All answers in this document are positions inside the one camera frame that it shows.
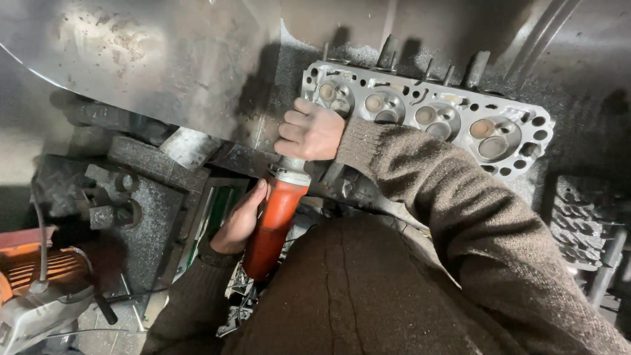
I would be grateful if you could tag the person's right hand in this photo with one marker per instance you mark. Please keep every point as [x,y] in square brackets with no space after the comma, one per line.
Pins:
[315,133]

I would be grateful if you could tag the person's left hand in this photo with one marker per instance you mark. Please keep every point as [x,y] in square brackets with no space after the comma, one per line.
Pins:
[239,222]

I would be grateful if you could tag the red straight grinder tool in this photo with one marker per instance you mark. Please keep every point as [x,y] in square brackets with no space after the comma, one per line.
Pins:
[276,222]

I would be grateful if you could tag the dusty machine table with clamps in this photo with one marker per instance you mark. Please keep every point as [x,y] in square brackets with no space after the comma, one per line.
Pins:
[133,197]

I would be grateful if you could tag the aluminium engine cylinder head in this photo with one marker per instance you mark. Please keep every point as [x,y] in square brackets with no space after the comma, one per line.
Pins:
[443,123]

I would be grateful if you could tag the person's brown sweater torso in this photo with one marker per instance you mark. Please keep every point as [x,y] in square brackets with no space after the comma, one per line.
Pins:
[345,296]

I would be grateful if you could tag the curved sheet metal guard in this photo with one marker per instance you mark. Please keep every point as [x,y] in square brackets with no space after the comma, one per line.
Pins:
[148,64]

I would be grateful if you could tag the orange grey angle grinder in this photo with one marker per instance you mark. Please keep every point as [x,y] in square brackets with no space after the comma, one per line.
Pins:
[39,291]

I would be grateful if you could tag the ribbed dark metal block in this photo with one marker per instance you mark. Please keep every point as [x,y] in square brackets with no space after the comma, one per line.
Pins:
[581,222]

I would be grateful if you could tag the grey metal rod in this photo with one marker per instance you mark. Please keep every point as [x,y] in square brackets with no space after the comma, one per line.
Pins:
[607,268]

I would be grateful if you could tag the green metal frame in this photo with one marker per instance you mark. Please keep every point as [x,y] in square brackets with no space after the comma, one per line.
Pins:
[217,222]

